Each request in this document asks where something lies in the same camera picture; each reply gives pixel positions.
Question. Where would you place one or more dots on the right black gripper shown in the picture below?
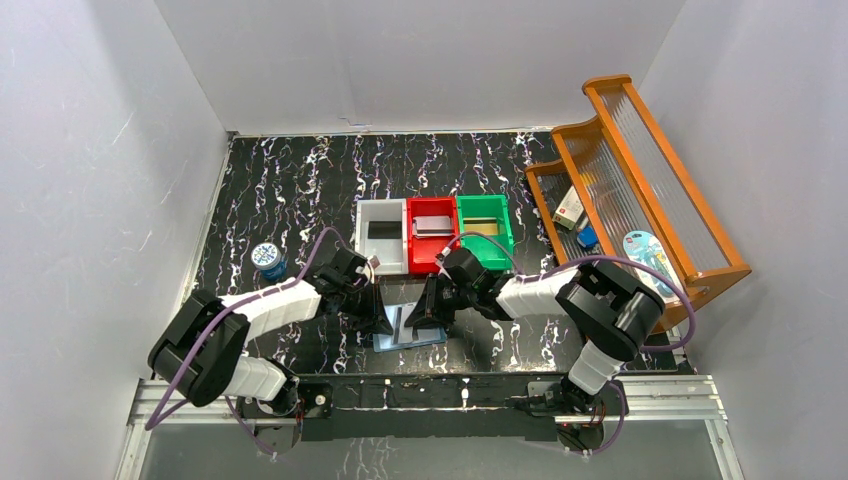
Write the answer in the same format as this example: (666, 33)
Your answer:
(428, 312)

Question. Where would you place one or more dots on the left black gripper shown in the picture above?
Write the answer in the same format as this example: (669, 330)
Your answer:
(365, 303)

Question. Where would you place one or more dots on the blue card holder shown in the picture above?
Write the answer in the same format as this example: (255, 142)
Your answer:
(404, 337)

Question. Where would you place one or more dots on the white credit card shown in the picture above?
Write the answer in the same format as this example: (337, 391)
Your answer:
(426, 226)

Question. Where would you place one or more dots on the red plastic bin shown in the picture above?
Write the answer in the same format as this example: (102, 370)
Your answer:
(422, 252)

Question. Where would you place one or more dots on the white plastic bin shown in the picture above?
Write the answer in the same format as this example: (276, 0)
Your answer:
(390, 255)

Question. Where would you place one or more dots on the green plastic bin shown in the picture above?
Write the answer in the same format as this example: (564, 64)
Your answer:
(488, 215)

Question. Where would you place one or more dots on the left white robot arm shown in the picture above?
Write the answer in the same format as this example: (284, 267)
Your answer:
(201, 349)

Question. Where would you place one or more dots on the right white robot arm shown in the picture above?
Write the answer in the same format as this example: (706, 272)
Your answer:
(611, 308)

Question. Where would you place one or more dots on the black card in white bin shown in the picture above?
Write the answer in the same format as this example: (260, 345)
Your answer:
(385, 230)

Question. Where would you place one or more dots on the gold card in green bin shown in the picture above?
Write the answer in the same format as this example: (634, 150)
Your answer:
(483, 225)

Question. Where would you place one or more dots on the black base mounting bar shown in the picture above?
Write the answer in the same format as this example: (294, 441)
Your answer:
(529, 406)

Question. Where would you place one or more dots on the blue round tape tin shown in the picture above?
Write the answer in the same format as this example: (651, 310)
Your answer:
(268, 261)

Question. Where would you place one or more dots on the small blue object on shelf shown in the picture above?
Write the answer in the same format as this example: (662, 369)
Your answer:
(587, 238)

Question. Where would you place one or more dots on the small red white box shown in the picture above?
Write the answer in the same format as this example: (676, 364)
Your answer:
(569, 210)

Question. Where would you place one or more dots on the blue blister pack toy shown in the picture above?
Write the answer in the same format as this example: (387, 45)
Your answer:
(645, 248)

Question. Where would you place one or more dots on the orange wooden shelf rack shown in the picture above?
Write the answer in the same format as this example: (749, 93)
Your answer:
(629, 178)

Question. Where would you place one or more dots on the aluminium rail frame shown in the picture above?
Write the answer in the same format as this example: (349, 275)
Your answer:
(634, 396)

